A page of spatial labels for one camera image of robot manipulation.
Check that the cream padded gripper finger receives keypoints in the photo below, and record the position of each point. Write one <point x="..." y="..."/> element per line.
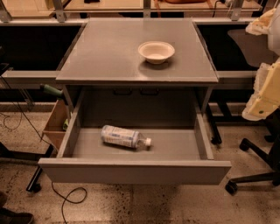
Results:
<point x="261" y="25"/>
<point x="266" y="97"/>

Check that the blue label plastic bottle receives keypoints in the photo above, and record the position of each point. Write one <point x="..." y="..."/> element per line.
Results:
<point x="124" y="137"/>

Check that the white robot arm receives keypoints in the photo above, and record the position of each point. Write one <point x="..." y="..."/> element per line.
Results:
<point x="274" y="34"/>

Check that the grey cabinet counter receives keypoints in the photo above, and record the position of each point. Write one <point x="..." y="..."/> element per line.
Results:
<point x="106" y="56"/>

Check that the grey open drawer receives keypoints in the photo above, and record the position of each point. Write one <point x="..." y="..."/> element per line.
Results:
<point x="179" y="154"/>

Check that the black office chair base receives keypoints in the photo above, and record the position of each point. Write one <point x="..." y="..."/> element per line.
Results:
<point x="262" y="165"/>

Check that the white paper bowl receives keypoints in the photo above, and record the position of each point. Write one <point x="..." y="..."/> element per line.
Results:
<point x="156" y="52"/>

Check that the brown cardboard box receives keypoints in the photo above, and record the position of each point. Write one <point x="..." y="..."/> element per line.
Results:
<point x="53" y="129"/>

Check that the black table leg with caster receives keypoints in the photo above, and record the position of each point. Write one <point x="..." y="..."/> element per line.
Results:
<point x="34" y="186"/>

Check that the dark shoe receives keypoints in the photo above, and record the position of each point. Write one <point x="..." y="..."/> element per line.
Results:
<point x="9" y="217"/>

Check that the green handled tool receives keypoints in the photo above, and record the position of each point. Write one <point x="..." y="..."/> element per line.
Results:
<point x="51" y="90"/>

